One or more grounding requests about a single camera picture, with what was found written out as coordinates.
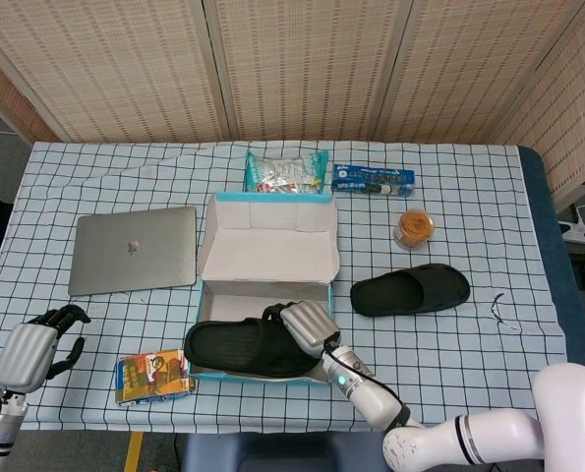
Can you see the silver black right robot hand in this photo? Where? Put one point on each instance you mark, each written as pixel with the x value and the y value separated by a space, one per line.
pixel 307 327

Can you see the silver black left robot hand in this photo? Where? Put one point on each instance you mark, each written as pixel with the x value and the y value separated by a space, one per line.
pixel 24 354

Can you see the black rubber slipper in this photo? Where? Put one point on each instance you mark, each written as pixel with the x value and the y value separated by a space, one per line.
pixel 395 295
pixel 233 344

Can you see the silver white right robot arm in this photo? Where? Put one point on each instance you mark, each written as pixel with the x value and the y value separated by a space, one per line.
pixel 493 432

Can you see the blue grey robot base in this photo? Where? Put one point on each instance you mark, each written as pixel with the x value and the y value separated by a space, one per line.
pixel 272 452

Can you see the teal cardboard shoe box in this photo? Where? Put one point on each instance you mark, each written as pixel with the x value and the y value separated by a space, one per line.
pixel 272 251

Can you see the white black checked tablecloth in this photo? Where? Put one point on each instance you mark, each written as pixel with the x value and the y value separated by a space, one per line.
pixel 420 359

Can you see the yellow orange snack pack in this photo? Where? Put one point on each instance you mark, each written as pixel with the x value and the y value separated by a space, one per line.
pixel 154 378

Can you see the clear tub of rubber bands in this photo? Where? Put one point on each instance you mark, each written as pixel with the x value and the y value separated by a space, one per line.
pixel 415 228

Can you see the yellow floor tape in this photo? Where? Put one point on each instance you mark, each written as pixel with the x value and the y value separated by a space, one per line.
pixel 134 452

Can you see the grey closed laptop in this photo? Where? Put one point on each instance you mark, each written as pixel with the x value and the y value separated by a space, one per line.
pixel 134 255

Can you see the clear candy bag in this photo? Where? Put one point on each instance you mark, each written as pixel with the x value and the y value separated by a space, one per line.
pixel 284 172

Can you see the blue cookie package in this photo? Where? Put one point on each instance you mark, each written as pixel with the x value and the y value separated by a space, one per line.
pixel 370 179

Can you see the bamboo folding screen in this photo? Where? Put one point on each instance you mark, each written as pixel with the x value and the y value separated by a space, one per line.
pixel 297 69

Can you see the blue padded table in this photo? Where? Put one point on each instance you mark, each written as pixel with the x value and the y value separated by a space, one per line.
pixel 547 206

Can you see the white stand base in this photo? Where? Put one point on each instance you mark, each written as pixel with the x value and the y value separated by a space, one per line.
pixel 584 231

